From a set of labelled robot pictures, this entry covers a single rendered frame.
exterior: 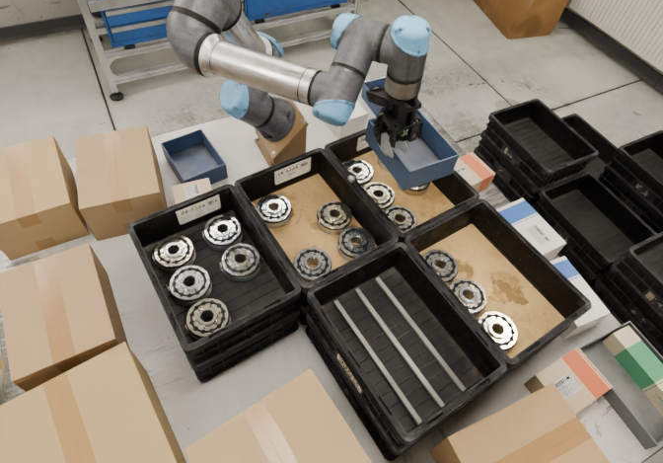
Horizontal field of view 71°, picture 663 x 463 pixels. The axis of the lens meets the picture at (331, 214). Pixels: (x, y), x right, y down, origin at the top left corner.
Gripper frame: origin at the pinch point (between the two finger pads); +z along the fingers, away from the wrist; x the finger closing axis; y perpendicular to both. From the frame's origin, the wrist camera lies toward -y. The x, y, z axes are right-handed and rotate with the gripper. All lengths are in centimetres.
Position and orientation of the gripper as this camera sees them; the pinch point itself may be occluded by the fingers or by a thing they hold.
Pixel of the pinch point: (387, 148)
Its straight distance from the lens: 118.2
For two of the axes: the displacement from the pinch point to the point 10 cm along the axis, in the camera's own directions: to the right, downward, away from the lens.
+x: 9.0, -3.5, 2.6
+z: -0.1, 5.8, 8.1
